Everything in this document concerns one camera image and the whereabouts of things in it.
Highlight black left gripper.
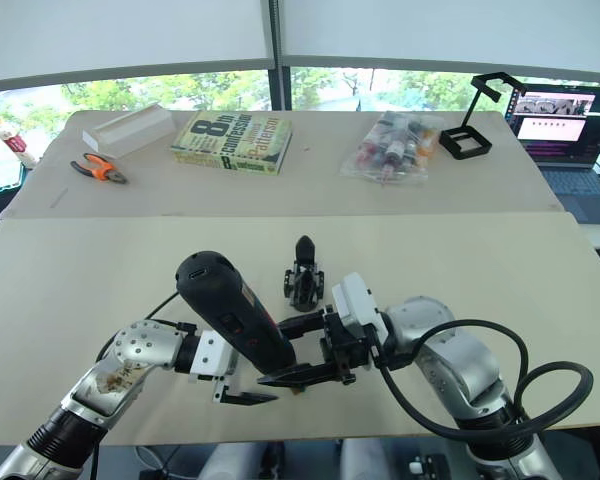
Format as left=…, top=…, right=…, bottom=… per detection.
left=211, top=349, right=280, bottom=408

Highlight grey rounded shape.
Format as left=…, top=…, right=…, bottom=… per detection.
left=197, top=439, right=277, bottom=480
left=340, top=438, right=407, bottom=480

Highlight green plastic bin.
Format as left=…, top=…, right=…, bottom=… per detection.
left=0, top=158, right=32, bottom=194

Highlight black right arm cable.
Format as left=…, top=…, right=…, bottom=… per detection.
left=377, top=319, right=595, bottom=443

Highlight thin white cable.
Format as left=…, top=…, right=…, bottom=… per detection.
left=133, top=443, right=202, bottom=480

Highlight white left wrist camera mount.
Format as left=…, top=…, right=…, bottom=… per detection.
left=188, top=330, right=239, bottom=386

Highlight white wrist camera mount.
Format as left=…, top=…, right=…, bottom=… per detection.
left=331, top=272, right=389, bottom=352
left=188, top=330, right=239, bottom=386

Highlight white bottle with red label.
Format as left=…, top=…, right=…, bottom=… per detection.
left=0, top=115, right=38, bottom=169

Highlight white roller blind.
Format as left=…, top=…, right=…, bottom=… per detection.
left=0, top=0, right=277, bottom=94
left=279, top=0, right=600, bottom=87

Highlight orange handled pliers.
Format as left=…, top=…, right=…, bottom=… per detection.
left=69, top=152, right=130, bottom=186

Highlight blue black Bosch electric screwdriver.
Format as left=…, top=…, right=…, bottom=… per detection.
left=174, top=250, right=306, bottom=399

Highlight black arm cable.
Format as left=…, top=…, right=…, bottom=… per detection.
left=95, top=292, right=198, bottom=364
left=377, top=319, right=595, bottom=443

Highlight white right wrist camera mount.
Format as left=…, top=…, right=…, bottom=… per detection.
left=331, top=272, right=389, bottom=352

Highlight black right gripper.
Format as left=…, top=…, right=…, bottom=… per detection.
left=257, top=308, right=382, bottom=389

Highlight green yellow paperback book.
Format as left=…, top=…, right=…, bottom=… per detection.
left=169, top=110, right=294, bottom=177

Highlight white angled plastic block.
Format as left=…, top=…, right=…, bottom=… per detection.
left=82, top=102, right=176, bottom=159

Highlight open grey laptop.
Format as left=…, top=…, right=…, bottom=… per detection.
left=504, top=83, right=600, bottom=224

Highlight black frame stand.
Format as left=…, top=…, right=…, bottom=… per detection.
left=438, top=72, right=528, bottom=162

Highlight dark window frame pillar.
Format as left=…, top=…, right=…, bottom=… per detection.
left=266, top=0, right=294, bottom=113

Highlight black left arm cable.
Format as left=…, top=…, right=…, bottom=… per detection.
left=95, top=292, right=198, bottom=364

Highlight clear bag of small bottles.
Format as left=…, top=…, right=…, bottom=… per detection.
left=339, top=110, right=444, bottom=188

